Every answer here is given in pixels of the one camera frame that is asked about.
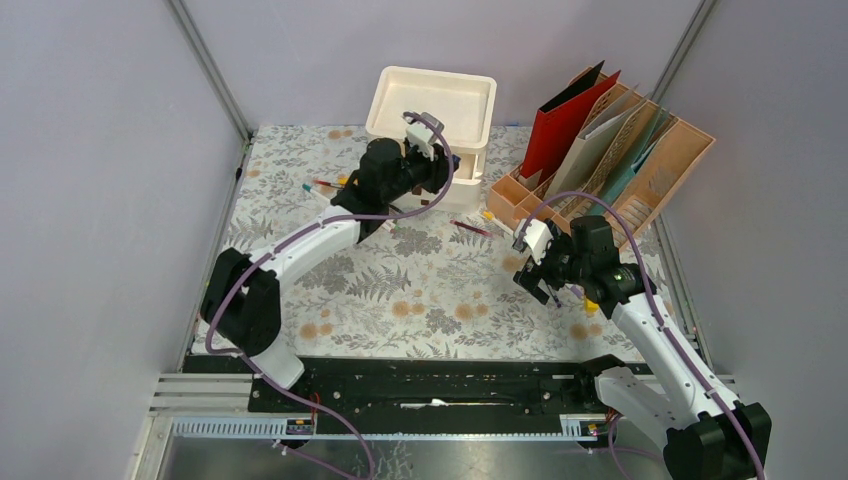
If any dark red pen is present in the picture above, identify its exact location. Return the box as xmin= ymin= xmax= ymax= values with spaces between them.
xmin=450 ymin=219 xmax=493 ymax=238

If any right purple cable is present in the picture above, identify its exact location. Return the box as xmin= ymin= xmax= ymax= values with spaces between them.
xmin=515 ymin=190 xmax=766 ymax=480

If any beige folder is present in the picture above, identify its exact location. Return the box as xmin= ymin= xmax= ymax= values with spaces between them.
xmin=544 ymin=87 xmax=644 ymax=199

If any teal capped white marker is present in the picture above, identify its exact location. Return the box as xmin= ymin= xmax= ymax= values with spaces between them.
xmin=301 ymin=184 xmax=331 ymax=205

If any dark blue pen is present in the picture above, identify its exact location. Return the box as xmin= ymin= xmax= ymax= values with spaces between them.
xmin=546 ymin=285 xmax=562 ymax=308

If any white three-drawer organizer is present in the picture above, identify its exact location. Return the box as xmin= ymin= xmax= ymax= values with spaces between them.
xmin=365 ymin=66 xmax=497 ymax=214

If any red folder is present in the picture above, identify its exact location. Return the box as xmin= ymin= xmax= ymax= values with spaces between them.
xmin=517 ymin=61 xmax=621 ymax=189

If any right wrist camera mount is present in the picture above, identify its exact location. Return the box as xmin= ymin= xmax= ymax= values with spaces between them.
xmin=512 ymin=219 xmax=553 ymax=265

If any orange plastic file rack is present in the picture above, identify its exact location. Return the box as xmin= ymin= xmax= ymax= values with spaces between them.
xmin=486 ymin=78 xmax=714 ymax=234

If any teal folder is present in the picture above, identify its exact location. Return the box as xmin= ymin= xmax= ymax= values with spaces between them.
xmin=596 ymin=108 xmax=669 ymax=205

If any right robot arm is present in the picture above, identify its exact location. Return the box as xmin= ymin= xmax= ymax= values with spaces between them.
xmin=513 ymin=216 xmax=772 ymax=479

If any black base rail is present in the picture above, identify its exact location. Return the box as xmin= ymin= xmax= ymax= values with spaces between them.
xmin=182 ymin=354 xmax=710 ymax=439

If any yellow capped white marker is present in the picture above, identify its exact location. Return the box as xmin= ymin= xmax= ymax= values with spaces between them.
xmin=482 ymin=211 xmax=514 ymax=236

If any yellow eraser block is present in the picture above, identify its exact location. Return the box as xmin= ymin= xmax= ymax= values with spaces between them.
xmin=584 ymin=298 xmax=600 ymax=315

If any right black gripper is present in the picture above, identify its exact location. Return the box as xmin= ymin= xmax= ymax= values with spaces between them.
xmin=513 ymin=226 xmax=589 ymax=305

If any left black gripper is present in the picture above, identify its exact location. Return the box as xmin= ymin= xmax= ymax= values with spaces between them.
xmin=382 ymin=140 xmax=459 ymax=204

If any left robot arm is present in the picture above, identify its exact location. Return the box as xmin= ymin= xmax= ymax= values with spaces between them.
xmin=199 ymin=138 xmax=460 ymax=411

